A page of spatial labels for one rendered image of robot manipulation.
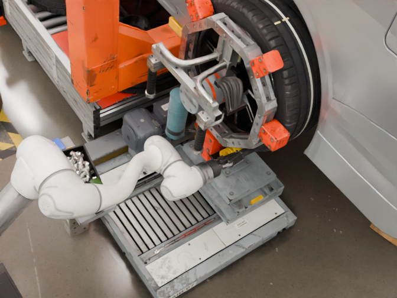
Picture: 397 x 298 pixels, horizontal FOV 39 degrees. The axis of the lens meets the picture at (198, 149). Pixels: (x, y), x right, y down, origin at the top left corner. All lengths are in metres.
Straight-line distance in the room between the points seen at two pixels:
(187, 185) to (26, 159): 0.63
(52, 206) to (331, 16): 1.07
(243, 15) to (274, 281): 1.31
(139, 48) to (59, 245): 1.01
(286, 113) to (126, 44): 0.81
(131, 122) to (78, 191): 0.96
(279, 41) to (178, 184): 0.65
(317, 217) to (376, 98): 1.27
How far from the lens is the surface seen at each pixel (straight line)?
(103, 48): 2.40
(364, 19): 1.81
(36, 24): 3.21
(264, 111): 2.06
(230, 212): 2.73
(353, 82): 1.92
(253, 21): 2.08
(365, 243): 3.04
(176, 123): 2.43
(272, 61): 1.97
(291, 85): 2.06
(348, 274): 2.92
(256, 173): 2.80
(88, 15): 2.25
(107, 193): 1.85
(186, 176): 2.15
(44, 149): 1.84
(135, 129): 2.65
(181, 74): 2.09
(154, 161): 2.16
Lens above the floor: 2.43
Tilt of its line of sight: 51 degrees down
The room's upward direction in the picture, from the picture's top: 12 degrees clockwise
